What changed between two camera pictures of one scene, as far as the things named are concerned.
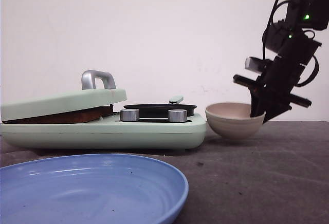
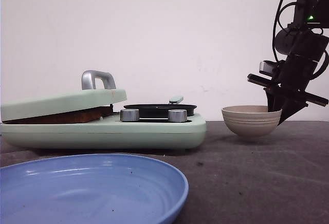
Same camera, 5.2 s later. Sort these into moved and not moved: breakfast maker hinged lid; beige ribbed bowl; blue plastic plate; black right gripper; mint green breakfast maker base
Moved: beige ribbed bowl; black right gripper
Not moved: blue plastic plate; breakfast maker hinged lid; mint green breakfast maker base
